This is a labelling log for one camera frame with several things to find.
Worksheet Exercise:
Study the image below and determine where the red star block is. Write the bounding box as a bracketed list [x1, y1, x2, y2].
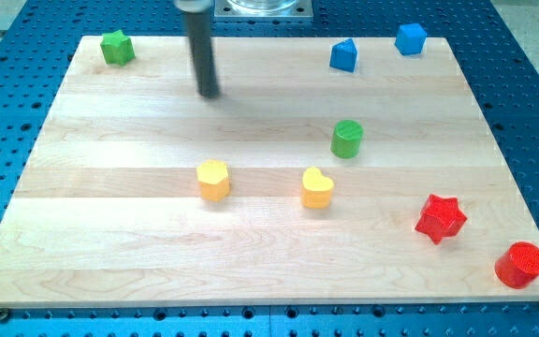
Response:
[415, 194, 467, 245]

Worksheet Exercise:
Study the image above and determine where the green star block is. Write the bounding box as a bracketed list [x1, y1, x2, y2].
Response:
[100, 30, 135, 66]

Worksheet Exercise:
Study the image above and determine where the light wooden board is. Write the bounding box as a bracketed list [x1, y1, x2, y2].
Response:
[0, 36, 539, 309]

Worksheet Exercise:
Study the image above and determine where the yellow heart block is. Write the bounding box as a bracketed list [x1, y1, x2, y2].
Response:
[300, 167, 335, 209]

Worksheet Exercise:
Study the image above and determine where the yellow hexagon block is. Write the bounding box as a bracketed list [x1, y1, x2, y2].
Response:
[196, 159, 230, 201]

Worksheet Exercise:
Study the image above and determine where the green cylinder block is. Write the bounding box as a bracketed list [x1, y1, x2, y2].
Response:
[330, 120, 364, 158]

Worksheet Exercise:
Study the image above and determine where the blue triangular prism block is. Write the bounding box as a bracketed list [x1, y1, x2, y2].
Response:
[329, 38, 357, 73]

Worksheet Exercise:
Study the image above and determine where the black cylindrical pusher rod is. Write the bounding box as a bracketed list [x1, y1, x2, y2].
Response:
[173, 0, 219, 98]

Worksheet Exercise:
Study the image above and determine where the blue cube block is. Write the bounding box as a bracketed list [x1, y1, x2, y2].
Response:
[395, 23, 428, 56]

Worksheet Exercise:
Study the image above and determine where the red cylinder block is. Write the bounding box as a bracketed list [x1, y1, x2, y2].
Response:
[494, 242, 539, 289]

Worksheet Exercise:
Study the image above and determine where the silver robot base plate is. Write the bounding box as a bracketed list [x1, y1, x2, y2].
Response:
[213, 0, 313, 22]

